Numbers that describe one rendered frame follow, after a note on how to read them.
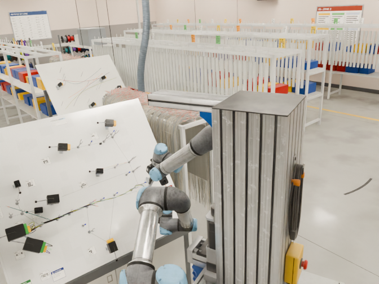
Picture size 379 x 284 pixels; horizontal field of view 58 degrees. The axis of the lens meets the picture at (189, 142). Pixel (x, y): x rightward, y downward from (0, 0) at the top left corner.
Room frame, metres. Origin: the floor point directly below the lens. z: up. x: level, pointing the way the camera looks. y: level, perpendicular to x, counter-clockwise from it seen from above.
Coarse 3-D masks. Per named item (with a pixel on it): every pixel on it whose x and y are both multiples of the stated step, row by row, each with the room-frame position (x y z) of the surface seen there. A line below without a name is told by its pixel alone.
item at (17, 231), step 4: (20, 224) 1.58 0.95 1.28; (8, 228) 1.54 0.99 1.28; (12, 228) 1.55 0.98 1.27; (16, 228) 1.56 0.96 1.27; (20, 228) 1.56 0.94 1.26; (8, 232) 1.53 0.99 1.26; (12, 232) 1.54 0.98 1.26; (16, 232) 1.54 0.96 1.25; (20, 232) 1.55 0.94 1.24; (24, 232) 1.56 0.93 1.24; (4, 236) 1.53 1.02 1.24; (8, 236) 1.52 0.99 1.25; (12, 236) 1.53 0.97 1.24; (16, 236) 1.53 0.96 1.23; (20, 236) 1.54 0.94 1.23; (8, 240) 1.51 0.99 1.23; (12, 240) 1.54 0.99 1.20
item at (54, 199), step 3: (48, 195) 1.76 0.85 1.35; (51, 195) 1.77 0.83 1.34; (54, 195) 1.77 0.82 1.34; (57, 195) 1.78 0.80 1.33; (48, 198) 1.75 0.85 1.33; (51, 198) 1.76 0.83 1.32; (54, 198) 1.76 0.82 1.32; (57, 198) 1.77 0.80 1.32; (36, 201) 1.74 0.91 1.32; (39, 201) 1.74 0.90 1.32; (48, 201) 1.74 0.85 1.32; (51, 201) 1.75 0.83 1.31; (54, 201) 1.75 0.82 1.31; (57, 201) 1.76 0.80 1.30; (48, 204) 1.75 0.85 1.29; (51, 204) 1.77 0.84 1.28
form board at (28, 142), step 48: (0, 144) 1.95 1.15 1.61; (48, 144) 2.06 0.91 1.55; (96, 144) 2.19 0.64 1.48; (144, 144) 2.34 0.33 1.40; (0, 192) 1.76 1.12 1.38; (48, 192) 1.86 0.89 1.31; (96, 192) 1.97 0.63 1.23; (0, 240) 1.59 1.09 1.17; (48, 240) 1.68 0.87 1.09; (96, 240) 1.77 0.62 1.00
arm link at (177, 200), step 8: (168, 192) 1.40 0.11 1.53; (176, 192) 1.40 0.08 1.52; (168, 200) 1.37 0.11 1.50; (176, 200) 1.38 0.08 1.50; (184, 200) 1.41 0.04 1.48; (168, 208) 1.37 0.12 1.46; (176, 208) 1.38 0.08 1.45; (184, 208) 1.41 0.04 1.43; (184, 216) 1.48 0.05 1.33; (184, 224) 1.55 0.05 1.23; (192, 224) 1.61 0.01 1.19
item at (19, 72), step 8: (0, 64) 7.97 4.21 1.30; (8, 64) 7.89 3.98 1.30; (16, 64) 7.83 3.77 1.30; (0, 72) 7.91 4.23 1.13; (16, 72) 6.89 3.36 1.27; (24, 72) 6.65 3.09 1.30; (32, 72) 6.61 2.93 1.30; (0, 80) 8.84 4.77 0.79; (24, 80) 6.50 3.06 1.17; (32, 80) 6.14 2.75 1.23; (40, 80) 5.77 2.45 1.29; (8, 88) 7.66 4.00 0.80; (16, 88) 7.40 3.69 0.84; (40, 88) 5.88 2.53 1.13; (24, 96) 6.69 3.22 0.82; (32, 96) 6.56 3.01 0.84; (40, 96) 6.52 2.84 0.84; (32, 104) 6.44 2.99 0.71; (40, 104) 6.10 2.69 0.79
